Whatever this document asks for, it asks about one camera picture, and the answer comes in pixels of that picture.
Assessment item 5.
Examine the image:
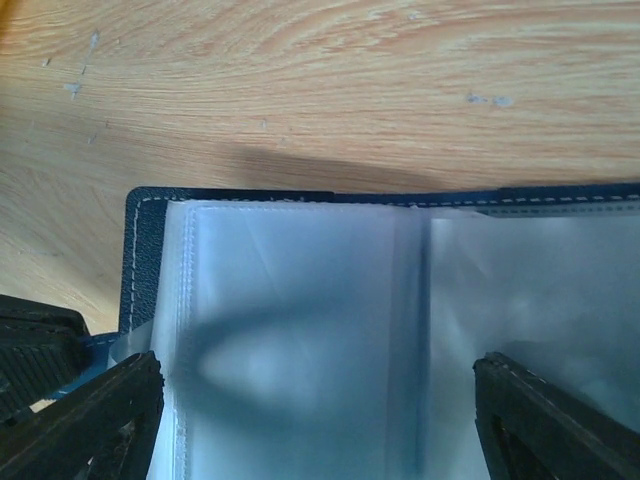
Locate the blue leather card holder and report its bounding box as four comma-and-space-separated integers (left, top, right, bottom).
111, 183, 639, 479

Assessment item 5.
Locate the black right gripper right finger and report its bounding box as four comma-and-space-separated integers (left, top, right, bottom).
473, 352, 639, 479

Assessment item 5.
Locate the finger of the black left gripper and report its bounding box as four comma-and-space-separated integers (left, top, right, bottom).
1, 295, 90, 425

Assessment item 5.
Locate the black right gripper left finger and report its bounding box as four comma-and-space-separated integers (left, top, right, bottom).
1, 351, 164, 479

